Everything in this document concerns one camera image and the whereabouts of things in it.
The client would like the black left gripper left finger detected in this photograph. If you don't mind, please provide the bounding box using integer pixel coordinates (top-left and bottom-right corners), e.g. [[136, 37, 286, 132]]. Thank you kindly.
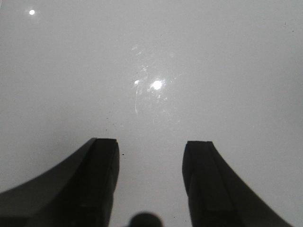
[[0, 138, 120, 227]]

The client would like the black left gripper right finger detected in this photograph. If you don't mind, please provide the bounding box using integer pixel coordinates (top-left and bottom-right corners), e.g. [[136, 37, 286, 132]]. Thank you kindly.
[[182, 141, 290, 227]]

